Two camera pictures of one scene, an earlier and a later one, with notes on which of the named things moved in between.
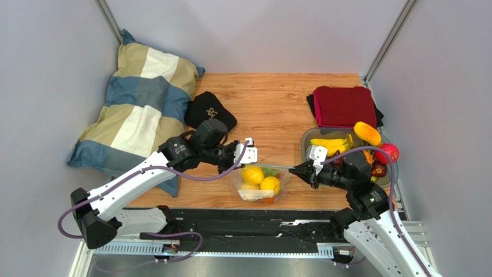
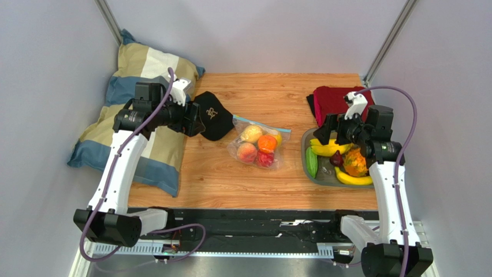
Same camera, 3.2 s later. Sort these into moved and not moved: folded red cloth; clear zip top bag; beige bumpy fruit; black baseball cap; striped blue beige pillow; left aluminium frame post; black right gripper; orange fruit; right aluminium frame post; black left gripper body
Moved: beige bumpy fruit; black left gripper body; orange fruit; clear zip top bag; black right gripper
Not moved: black baseball cap; folded red cloth; right aluminium frame post; left aluminium frame post; striped blue beige pillow
